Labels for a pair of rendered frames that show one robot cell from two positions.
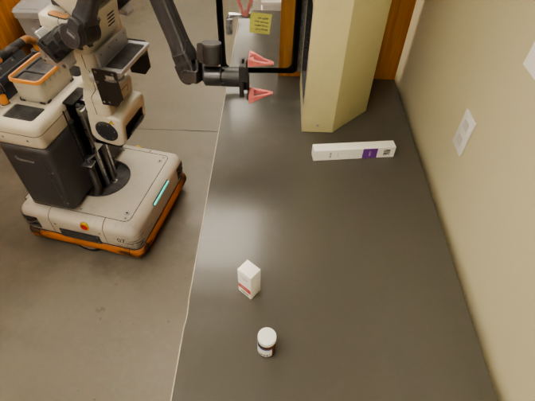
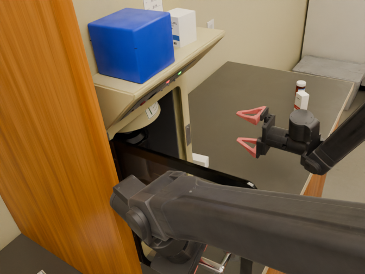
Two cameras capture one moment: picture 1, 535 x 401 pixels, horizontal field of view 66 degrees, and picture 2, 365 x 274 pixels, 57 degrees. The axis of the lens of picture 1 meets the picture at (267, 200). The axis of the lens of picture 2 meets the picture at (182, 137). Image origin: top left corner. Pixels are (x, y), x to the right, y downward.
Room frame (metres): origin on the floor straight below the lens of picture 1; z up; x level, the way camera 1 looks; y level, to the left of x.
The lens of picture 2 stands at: (1.84, 0.32, 1.75)
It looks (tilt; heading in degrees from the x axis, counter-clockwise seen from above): 36 degrees down; 215
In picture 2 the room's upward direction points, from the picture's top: 5 degrees counter-clockwise
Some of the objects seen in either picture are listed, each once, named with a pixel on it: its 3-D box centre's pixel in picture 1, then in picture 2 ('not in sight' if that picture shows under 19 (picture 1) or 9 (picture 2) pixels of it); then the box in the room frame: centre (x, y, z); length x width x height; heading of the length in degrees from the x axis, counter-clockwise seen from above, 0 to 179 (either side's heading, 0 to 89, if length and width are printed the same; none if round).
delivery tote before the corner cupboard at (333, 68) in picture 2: not in sight; (327, 82); (-1.37, -0.15, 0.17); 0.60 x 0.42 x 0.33; 87
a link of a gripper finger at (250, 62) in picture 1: (257, 67); (252, 120); (1.10, 0.04, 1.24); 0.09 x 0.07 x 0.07; 89
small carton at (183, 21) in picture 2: not in sight; (178, 27); (1.28, -0.06, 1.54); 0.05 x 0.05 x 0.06; 80
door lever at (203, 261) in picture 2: not in sight; (207, 255); (1.52, 0.12, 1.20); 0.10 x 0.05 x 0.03; 91
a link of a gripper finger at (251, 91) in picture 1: (257, 88); (252, 139); (1.10, 0.04, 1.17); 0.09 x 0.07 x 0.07; 89
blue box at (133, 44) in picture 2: not in sight; (133, 43); (1.42, -0.06, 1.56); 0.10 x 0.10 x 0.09; 89
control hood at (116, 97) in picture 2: not in sight; (165, 75); (1.34, -0.06, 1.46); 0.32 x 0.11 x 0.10; 179
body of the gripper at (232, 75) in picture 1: (233, 76); (276, 137); (1.10, 0.11, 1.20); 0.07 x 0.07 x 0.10; 89
